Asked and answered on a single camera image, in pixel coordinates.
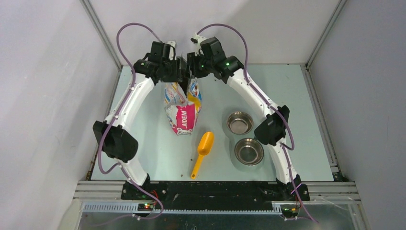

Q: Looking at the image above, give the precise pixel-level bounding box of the colourful pet food bag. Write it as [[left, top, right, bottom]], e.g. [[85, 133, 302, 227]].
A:
[[164, 78, 202, 136]]

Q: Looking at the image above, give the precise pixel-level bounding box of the steel bowl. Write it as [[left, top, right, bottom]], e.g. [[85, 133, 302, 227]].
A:
[[226, 111, 254, 135], [234, 138, 264, 166]]

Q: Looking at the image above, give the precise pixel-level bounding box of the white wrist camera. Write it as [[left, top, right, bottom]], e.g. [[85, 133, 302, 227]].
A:
[[165, 41, 176, 60], [191, 33, 207, 56]]

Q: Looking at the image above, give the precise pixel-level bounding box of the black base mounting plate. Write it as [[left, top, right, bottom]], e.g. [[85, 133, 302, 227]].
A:
[[121, 181, 311, 211]]

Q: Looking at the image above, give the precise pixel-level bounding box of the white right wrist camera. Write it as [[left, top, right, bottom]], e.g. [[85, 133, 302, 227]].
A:
[[191, 33, 207, 56]]

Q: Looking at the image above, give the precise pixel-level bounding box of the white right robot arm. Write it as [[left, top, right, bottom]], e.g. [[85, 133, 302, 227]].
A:
[[187, 34, 298, 200]]

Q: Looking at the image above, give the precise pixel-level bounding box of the circuit board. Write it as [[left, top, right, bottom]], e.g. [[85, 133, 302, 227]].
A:
[[137, 203, 155, 212], [280, 207, 301, 219]]

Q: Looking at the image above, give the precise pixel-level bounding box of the far steel bowl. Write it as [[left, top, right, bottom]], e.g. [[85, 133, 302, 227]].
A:
[[226, 111, 254, 135]]

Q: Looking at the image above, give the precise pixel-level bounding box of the yellow plastic scoop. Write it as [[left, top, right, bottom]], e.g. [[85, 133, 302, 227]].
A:
[[190, 132, 214, 180]]

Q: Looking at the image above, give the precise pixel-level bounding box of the left circuit board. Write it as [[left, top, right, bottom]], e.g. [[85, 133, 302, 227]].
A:
[[137, 203, 155, 212]]

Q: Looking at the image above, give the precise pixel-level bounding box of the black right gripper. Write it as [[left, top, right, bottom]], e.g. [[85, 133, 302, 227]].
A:
[[184, 51, 214, 79]]

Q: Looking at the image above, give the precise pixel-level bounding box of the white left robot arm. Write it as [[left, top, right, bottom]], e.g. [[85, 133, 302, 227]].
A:
[[93, 41, 186, 200]]

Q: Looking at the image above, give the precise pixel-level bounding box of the near steel bowl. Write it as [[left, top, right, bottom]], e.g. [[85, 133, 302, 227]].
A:
[[234, 138, 264, 166]]

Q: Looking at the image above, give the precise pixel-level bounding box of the right circuit board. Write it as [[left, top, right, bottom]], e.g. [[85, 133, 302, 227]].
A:
[[280, 207, 301, 219]]

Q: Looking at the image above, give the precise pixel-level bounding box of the aluminium frame rail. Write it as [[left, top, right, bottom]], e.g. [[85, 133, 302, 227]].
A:
[[74, 181, 361, 214]]

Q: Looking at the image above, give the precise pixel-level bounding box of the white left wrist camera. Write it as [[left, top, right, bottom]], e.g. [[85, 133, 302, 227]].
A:
[[165, 41, 176, 60]]

